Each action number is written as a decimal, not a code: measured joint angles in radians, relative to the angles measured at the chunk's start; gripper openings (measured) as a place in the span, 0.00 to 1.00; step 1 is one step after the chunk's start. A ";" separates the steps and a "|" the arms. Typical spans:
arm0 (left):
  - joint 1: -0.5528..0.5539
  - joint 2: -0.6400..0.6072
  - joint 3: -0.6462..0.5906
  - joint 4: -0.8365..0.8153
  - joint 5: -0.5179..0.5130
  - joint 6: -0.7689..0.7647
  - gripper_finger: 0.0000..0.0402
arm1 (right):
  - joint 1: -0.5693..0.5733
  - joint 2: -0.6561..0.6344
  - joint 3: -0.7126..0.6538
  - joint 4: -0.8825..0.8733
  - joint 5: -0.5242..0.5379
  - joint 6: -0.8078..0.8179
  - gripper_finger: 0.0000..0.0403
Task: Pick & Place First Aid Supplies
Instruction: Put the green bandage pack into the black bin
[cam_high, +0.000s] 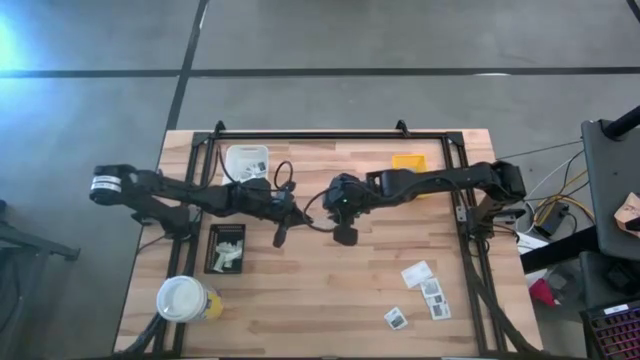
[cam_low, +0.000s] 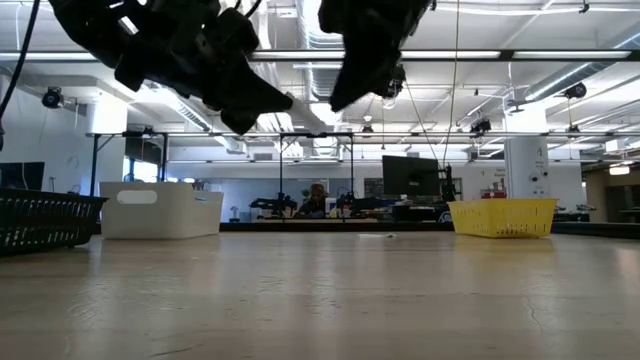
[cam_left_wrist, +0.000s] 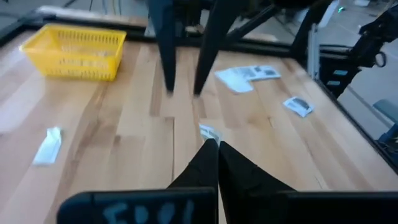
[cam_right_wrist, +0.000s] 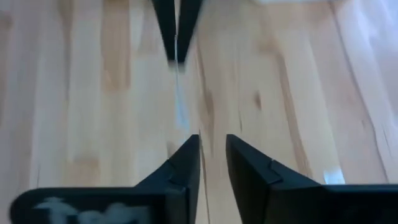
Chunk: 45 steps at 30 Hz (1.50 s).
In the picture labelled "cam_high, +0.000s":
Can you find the black power adapter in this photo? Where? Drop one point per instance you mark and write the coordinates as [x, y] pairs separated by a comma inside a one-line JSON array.
[[550, 221]]

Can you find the red object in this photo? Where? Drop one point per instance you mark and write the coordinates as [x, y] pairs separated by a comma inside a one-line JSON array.
[[541, 292]]

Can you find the brown paper bag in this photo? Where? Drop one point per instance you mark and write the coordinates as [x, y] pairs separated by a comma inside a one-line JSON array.
[[629, 212]]

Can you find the black plastic basket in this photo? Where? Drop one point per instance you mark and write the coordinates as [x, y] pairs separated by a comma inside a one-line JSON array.
[[210, 235]]

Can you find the dark grey cart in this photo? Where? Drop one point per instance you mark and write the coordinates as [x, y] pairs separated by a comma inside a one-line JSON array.
[[610, 175]]

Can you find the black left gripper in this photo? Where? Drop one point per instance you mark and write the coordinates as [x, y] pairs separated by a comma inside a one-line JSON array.
[[282, 207]]

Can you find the large white gauze packet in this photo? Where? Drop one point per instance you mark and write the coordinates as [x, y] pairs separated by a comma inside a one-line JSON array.
[[416, 273]]

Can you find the yellow plastic basket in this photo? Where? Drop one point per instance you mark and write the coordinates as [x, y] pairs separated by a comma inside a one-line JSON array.
[[410, 162]]

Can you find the black pole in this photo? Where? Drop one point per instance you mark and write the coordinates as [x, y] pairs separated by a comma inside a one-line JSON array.
[[622, 125]]

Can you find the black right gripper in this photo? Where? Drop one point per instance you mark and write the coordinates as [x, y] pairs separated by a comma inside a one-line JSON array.
[[347, 197]]

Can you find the white plastic bin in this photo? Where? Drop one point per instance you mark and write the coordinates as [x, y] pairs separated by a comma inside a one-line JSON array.
[[240, 155]]

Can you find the small white packet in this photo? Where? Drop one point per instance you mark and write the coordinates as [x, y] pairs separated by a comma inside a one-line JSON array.
[[224, 250], [231, 257]]

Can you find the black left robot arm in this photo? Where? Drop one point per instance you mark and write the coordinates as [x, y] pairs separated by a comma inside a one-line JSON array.
[[200, 192]]

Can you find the black floor stand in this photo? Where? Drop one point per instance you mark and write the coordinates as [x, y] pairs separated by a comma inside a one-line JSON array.
[[35, 243]]

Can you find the white antiseptic towelette packet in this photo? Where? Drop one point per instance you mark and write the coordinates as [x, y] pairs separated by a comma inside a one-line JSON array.
[[249, 172], [440, 310], [261, 165], [436, 299], [396, 318], [431, 288]]

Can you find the white paper sheet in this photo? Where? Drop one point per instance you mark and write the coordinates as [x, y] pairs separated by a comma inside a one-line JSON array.
[[527, 242]]

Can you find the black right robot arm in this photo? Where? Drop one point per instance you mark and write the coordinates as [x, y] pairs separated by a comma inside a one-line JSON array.
[[440, 177]]

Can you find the black metal table frame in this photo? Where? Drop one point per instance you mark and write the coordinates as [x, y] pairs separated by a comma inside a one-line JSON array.
[[325, 135]]

